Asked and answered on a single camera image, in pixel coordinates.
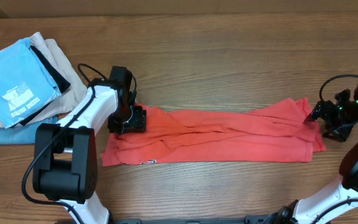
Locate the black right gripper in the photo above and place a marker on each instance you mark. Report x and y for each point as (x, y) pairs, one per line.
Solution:
(341, 132)

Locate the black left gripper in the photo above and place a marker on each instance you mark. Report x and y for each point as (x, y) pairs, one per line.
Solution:
(138, 121)

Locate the red t-shirt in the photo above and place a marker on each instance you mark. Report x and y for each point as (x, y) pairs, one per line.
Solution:
(277, 133)

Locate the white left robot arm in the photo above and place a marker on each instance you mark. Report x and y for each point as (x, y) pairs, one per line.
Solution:
(65, 168)

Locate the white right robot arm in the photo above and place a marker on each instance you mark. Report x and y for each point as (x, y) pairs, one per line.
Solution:
(337, 198)

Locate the black folded garment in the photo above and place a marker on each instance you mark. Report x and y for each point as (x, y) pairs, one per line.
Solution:
(61, 82)

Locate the folded blue jeans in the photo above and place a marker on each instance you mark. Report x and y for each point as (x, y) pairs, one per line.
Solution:
(23, 134)

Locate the light blue folded t-shirt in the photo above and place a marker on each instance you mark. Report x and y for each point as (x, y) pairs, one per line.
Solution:
(25, 84)

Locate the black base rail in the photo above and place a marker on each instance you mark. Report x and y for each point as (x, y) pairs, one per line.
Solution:
(248, 219)

